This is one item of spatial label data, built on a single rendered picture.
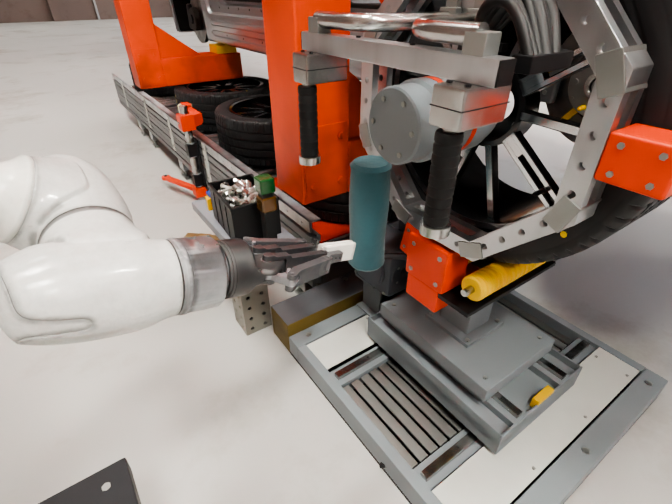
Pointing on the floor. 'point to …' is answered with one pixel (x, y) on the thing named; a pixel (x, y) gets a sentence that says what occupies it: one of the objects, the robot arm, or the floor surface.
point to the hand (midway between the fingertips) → (336, 252)
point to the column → (253, 310)
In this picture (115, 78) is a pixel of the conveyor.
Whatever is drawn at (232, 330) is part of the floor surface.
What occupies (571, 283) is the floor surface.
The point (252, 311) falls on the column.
